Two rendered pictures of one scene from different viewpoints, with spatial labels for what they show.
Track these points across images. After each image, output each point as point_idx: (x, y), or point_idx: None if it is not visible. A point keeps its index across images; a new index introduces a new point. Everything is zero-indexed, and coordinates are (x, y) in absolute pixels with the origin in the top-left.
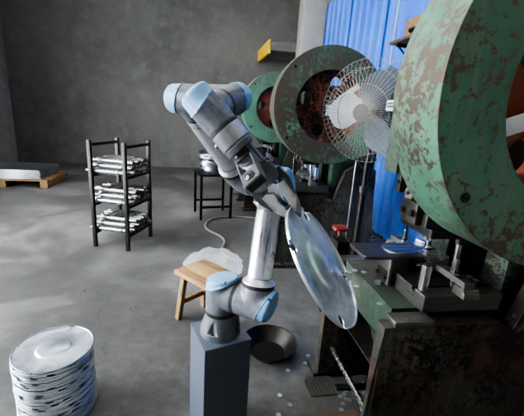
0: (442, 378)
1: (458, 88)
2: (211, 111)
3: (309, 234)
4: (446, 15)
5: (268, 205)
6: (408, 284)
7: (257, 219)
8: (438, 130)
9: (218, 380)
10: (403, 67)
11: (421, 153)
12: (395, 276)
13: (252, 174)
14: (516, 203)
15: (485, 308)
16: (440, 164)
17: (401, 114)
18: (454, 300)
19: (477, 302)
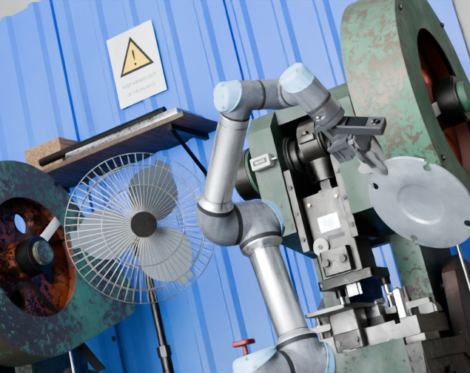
0: None
1: (413, 80)
2: (319, 82)
3: (397, 188)
4: (377, 40)
5: (371, 161)
6: (388, 323)
7: (266, 260)
8: (417, 105)
9: None
10: (352, 79)
11: (403, 132)
12: (365, 333)
13: (379, 119)
14: (457, 166)
15: (445, 328)
16: (427, 130)
17: (369, 112)
18: (429, 319)
19: (439, 321)
